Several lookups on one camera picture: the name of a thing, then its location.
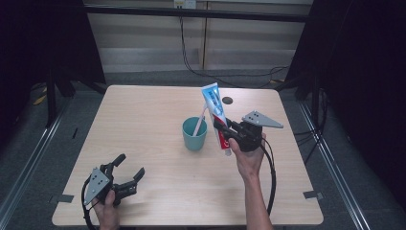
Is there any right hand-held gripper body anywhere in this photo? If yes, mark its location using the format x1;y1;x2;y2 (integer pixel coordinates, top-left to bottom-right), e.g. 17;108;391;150
236;109;284;153

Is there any white wall socket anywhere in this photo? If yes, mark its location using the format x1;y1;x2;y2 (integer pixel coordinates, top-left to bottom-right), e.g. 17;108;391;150
173;0;197;10

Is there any toothpaste tube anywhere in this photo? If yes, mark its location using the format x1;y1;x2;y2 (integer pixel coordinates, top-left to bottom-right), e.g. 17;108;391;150
200;81;233;157

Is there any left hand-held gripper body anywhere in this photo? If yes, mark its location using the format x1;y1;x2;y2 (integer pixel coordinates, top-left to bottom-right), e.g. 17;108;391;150
82;164;139;206

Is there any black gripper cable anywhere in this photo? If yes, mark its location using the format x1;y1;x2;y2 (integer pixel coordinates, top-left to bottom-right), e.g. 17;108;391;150
259;137;278;217
80;176;98;230

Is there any person's left hand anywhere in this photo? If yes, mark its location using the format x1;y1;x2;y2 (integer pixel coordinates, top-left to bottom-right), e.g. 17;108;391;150
92;189;121;230

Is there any grey tape strip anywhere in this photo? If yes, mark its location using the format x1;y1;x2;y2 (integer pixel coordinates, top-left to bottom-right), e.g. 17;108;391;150
303;190;325;200
49;194;75;205

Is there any black horizontal bar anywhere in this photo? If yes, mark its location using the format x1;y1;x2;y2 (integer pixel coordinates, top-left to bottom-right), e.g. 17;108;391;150
83;4;311;23

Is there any person's right hand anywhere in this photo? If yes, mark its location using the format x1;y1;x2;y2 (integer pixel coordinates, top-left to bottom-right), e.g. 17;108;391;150
228;132;267;183

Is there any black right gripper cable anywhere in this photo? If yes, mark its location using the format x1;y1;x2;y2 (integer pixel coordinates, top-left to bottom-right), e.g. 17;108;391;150
259;137;278;217

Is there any black floor cable bundle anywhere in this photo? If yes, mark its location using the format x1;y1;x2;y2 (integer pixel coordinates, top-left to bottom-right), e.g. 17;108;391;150
293;89;330;166

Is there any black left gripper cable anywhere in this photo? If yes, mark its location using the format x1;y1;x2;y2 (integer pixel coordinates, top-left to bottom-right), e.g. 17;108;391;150
80;176;98;230

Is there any black metal stand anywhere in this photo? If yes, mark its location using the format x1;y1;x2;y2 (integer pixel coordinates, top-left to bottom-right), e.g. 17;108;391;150
45;68;77;128

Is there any dark curtain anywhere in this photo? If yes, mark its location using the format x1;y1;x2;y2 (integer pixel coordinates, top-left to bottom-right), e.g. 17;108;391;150
284;0;406;210
0;0;107;145

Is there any black wall cable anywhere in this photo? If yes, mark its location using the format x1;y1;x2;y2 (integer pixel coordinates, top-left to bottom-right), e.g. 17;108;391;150
178;15;290;89

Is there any aluminium floor rail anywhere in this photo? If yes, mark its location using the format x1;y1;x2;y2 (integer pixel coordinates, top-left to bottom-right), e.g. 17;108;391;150
298;101;372;230
0;102;71;222

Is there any teal cup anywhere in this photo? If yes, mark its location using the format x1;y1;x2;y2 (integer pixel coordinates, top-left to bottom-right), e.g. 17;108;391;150
182;116;209;152

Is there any pink toothbrush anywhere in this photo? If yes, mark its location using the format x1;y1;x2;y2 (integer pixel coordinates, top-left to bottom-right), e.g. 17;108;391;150
192;103;209;138

